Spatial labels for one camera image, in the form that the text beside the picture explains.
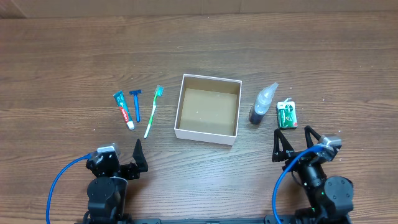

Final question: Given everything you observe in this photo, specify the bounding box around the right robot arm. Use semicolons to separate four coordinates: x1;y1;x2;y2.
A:
266;126;354;223

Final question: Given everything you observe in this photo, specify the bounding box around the white cardboard box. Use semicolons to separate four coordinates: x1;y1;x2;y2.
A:
174;74;242;146

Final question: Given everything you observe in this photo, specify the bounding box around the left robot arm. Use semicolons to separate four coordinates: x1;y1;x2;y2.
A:
83;139;148;223

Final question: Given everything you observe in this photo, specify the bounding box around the green white toothbrush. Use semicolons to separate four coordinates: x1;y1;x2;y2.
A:
144;85;164;139

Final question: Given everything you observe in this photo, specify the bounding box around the blue cable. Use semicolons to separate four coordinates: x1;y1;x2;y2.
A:
272;144;326;224
45;153;93;224

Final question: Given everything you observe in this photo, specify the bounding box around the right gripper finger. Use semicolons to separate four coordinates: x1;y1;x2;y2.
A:
272;129;294;162
304;126;321;148

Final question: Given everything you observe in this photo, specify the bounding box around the blue disposable razor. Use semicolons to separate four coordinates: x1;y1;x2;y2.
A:
129;90;142;123

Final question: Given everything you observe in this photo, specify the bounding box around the green soap packet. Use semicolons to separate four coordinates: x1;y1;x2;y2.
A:
276;98;298;129

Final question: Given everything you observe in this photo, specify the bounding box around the left blue cable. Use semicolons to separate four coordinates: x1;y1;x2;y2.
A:
45;153;93;224

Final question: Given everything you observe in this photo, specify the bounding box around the clear bottle with dark liquid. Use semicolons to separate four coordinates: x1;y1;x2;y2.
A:
249;82;279;125

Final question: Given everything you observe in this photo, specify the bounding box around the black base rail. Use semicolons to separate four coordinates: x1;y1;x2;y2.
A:
74;214;352;224

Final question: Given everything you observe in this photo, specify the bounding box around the Colgate toothpaste tube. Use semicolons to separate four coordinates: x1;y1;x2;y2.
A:
113;90;135;130

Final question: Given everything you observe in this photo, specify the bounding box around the right blue cable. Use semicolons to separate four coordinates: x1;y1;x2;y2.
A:
272;144;326;224

